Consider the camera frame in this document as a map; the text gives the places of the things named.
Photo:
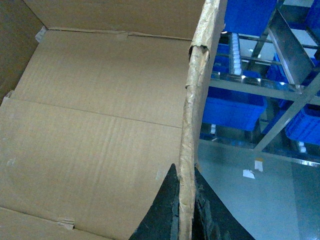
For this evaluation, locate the blue plastic bin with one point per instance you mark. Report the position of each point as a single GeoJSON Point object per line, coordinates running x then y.
{"type": "Point", "coordinates": [233, 109]}
{"type": "Point", "coordinates": [248, 17]}
{"type": "Point", "coordinates": [305, 126]}

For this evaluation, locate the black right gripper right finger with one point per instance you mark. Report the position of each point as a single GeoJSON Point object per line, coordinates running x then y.
{"type": "Point", "coordinates": [212, 220]}

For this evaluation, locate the steel shelf frame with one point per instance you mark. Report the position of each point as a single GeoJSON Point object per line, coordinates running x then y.
{"type": "Point", "coordinates": [279, 67]}

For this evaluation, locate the blue plastic bin top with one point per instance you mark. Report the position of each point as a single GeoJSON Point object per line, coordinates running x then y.
{"type": "Point", "coordinates": [248, 17]}

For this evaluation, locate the white paper label sticker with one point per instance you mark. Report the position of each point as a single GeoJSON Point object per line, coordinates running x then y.
{"type": "Point", "coordinates": [39, 36]}

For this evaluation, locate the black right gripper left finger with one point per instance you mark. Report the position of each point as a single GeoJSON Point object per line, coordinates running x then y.
{"type": "Point", "coordinates": [162, 219]}

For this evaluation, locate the large cardboard box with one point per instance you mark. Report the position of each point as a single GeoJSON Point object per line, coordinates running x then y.
{"type": "Point", "coordinates": [93, 116]}

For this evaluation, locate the blue plastic bin lower right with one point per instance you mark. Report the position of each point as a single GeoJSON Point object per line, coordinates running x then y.
{"type": "Point", "coordinates": [305, 126]}

